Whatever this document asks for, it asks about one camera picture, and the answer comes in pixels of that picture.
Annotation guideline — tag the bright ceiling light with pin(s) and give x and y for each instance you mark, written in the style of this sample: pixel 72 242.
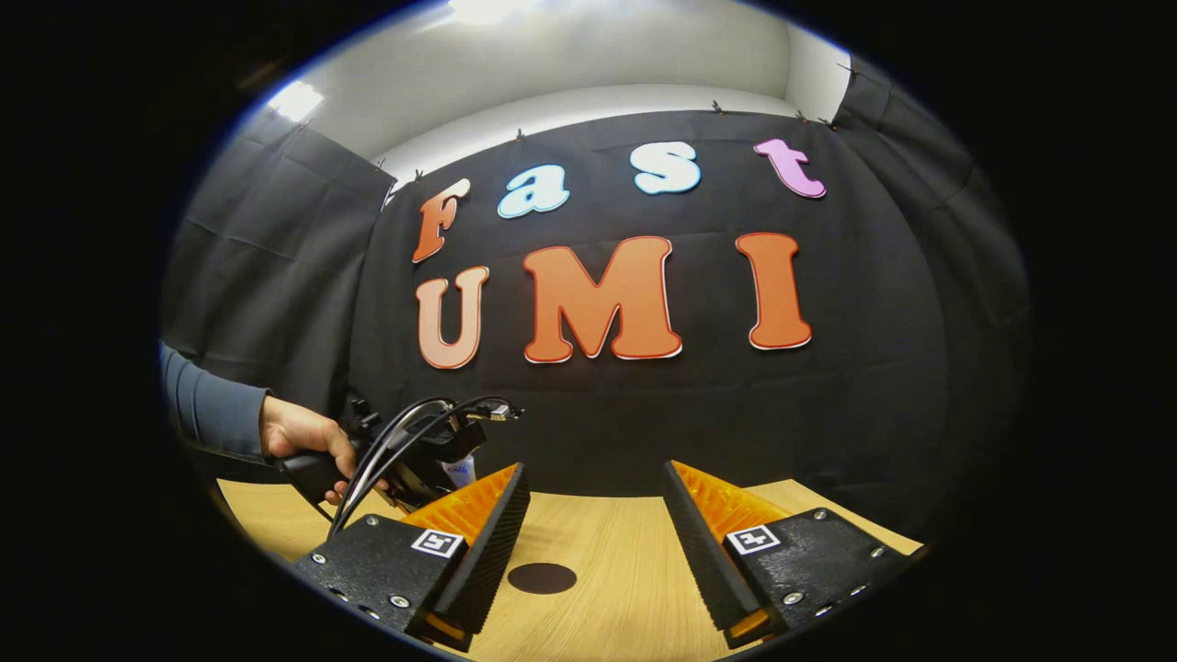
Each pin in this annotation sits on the bright ceiling light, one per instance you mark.
pixel 294 99

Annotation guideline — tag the white toothpaste tube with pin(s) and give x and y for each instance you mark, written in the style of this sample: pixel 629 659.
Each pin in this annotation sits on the white toothpaste tube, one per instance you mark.
pixel 460 472

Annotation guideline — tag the black backdrop cloth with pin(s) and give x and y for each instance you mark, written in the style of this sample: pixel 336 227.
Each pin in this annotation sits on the black backdrop cloth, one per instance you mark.
pixel 598 414

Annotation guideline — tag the wooden desktop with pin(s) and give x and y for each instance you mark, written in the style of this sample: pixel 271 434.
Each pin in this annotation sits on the wooden desktop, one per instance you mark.
pixel 625 570

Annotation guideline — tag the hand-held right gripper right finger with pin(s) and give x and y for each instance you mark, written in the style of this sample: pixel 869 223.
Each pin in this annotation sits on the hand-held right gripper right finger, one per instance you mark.
pixel 708 561

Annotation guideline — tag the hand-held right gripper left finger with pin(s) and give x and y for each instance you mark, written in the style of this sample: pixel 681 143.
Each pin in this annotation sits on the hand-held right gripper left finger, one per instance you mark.
pixel 492 552

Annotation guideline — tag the dark brown round coaster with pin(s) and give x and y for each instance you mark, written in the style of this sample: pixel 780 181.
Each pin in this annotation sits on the dark brown round coaster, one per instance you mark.
pixel 542 578

